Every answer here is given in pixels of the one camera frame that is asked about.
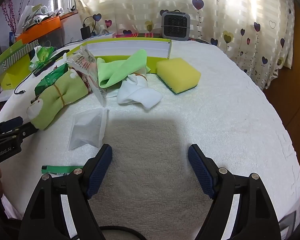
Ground plaid cloth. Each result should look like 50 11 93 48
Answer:
115 32 163 39

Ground white power strip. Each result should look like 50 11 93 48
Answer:
90 31 115 38

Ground lime green cardboard lid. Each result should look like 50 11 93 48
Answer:
0 55 34 90

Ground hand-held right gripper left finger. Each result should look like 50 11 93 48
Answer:
18 144 113 240

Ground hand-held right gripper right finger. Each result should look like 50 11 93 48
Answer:
187 144 282 240

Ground green plastic packet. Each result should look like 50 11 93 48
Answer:
35 64 69 95

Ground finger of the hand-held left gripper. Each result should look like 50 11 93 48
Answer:
0 116 24 132
0 122 38 143

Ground pile of white packets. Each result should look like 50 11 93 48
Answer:
17 2 63 30

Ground green packaging strip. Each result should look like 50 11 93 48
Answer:
41 165 84 175

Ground pink flower branches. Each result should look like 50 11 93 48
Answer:
1 0 19 34

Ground light green cloth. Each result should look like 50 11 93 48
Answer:
97 49 150 89

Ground green tissue packet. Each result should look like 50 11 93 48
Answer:
29 45 56 70

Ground lime green cardboard box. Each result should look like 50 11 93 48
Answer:
65 37 173 74

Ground orange tray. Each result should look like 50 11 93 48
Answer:
15 16 62 44

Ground black phone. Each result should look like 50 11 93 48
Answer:
33 49 70 77

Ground white cloth bundle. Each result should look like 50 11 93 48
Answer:
117 74 163 110

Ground black charger adapter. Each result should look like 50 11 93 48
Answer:
80 24 91 40

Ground black cable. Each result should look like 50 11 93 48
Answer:
14 71 40 95

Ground grey fan heater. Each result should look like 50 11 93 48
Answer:
161 10 191 40

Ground green frog towel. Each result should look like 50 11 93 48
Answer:
27 69 93 130

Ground striped green box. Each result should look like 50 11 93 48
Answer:
0 40 40 72

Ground white mesh pouch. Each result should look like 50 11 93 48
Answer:
68 108 108 152

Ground clear printed plastic bag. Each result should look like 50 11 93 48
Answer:
66 46 109 105

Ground plain yellow sponge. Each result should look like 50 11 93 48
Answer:
156 58 202 95

